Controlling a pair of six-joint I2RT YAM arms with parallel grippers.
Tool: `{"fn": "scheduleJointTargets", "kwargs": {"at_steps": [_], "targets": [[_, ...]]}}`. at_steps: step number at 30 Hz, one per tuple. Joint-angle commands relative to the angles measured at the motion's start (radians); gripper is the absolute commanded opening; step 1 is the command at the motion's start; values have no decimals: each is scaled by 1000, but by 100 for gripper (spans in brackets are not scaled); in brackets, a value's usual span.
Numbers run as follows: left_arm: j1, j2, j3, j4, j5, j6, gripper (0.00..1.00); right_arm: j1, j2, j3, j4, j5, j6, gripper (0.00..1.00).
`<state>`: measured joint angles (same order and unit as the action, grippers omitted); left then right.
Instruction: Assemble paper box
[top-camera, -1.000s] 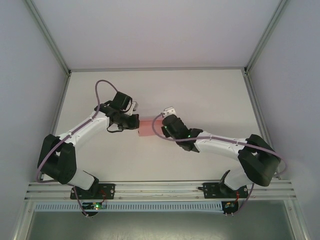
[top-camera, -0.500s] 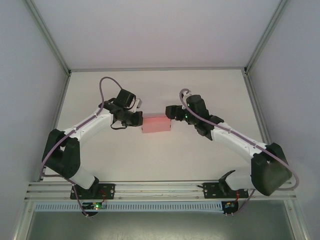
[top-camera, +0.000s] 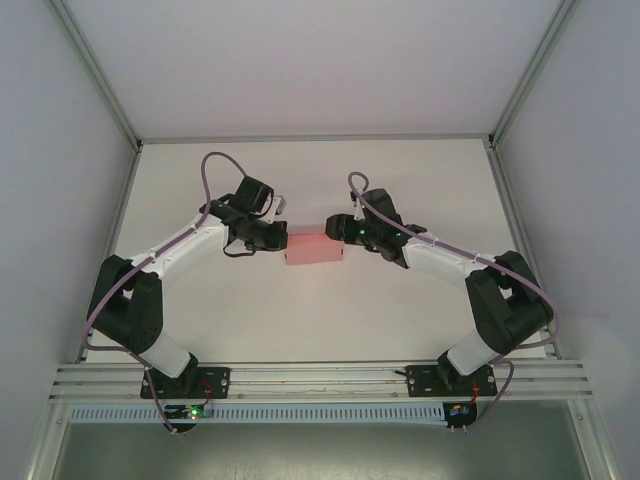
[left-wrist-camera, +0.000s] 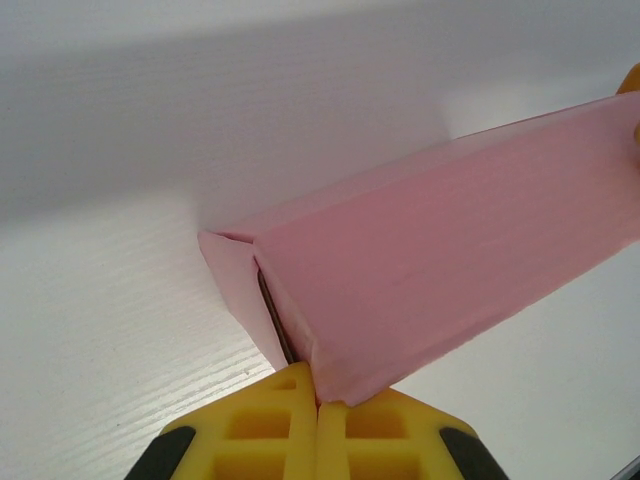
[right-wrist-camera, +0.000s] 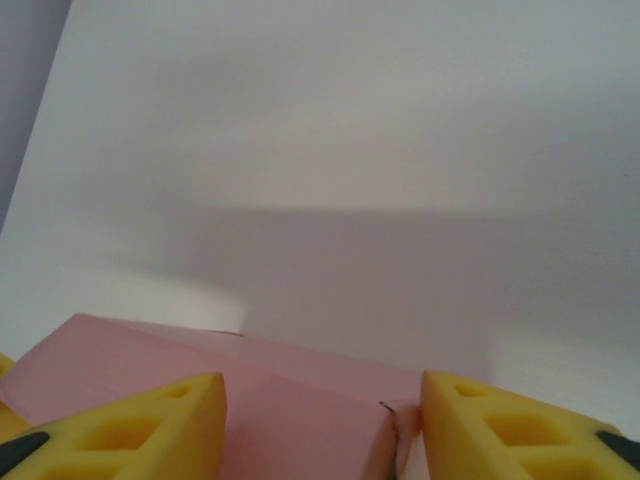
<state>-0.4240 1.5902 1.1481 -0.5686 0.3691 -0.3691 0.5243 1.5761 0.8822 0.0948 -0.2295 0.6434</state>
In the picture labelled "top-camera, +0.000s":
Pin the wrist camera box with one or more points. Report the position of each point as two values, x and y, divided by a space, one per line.
279 202
357 210

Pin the aluminium side rail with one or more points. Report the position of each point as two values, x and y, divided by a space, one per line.
515 225
107 240

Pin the grey metal panel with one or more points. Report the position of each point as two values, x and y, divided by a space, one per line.
320 452

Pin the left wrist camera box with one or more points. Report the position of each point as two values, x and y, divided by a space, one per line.
279 202

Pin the aluminium rail beam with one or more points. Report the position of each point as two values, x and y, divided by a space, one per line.
320 382

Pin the aluminium frame post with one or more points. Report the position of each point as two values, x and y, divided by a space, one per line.
95 75
532 70

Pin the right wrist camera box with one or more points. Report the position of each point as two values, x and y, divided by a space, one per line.
357 210

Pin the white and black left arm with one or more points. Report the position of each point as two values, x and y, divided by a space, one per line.
185 245

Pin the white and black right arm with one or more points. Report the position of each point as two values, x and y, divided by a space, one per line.
440 255

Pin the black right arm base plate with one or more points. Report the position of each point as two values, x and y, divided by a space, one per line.
422 382

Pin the pink paper box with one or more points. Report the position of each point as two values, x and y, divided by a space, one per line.
312 248

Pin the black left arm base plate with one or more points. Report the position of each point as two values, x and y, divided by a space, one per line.
220 385

